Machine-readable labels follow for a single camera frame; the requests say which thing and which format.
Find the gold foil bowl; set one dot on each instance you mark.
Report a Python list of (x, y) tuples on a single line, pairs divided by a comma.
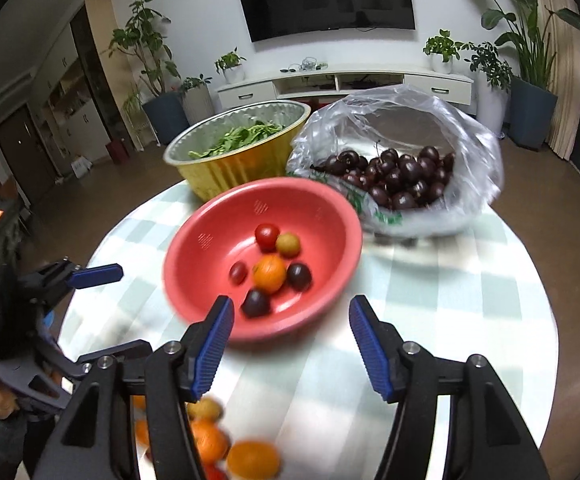
[(240, 167)]

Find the green leafy vegetables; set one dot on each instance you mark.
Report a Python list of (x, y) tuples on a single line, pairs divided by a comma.
[(240, 135)]

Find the small plant, ribbed white pot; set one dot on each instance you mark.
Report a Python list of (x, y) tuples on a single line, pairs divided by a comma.
[(197, 102)]

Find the small orange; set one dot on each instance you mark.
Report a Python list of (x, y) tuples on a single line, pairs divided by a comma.
[(141, 432), (270, 273), (208, 441), (138, 401)]

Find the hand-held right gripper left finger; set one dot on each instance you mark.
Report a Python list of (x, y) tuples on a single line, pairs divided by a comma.
[(212, 350)]

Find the round checkered table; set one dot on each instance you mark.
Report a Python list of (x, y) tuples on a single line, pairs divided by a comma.
[(445, 310)]

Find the small red cherry tomato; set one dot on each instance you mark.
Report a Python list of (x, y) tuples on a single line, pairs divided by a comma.
[(238, 272)]

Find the white shelving unit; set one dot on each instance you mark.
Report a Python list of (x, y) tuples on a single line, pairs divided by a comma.
[(69, 110)]

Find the brown-green lychee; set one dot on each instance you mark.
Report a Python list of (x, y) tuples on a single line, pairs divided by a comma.
[(288, 244), (204, 408)]

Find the tall leafy plant, blue pot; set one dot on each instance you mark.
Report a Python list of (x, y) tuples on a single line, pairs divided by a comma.
[(167, 115)]

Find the white cardboard box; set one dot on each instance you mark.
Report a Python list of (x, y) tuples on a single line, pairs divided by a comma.
[(80, 167)]

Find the brown wooden door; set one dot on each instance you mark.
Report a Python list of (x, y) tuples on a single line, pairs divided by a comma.
[(22, 155)]

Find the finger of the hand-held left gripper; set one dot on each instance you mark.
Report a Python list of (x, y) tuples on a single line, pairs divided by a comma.
[(94, 275), (114, 352)]

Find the small plant, white round pot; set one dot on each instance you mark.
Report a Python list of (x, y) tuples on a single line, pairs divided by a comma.
[(233, 75)]

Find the plant in tall white pot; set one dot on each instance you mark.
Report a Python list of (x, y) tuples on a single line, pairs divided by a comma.
[(490, 105)]

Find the large broad-leaf plant, blue pot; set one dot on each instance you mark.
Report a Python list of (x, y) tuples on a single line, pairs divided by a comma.
[(532, 115)]

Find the red plastic bowl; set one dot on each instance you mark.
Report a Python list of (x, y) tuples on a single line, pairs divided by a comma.
[(209, 260)]

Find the bushy plant, white round pot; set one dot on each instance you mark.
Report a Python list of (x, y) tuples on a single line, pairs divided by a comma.
[(442, 62)]

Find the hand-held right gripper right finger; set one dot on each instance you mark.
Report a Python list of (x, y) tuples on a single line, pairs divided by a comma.
[(370, 350)]

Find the clear plastic bag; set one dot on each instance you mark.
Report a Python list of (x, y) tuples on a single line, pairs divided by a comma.
[(420, 110)]

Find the beige curtain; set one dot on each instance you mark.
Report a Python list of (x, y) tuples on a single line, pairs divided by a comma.
[(570, 85)]

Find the pile of dark cherries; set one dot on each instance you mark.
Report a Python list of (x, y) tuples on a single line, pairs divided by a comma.
[(395, 180)]

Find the small red bin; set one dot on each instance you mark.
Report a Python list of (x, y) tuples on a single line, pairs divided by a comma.
[(118, 152)]

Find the white television cabinet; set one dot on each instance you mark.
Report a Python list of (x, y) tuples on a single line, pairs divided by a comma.
[(250, 92)]

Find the large smooth orange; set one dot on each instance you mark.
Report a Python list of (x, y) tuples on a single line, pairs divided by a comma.
[(252, 460)]

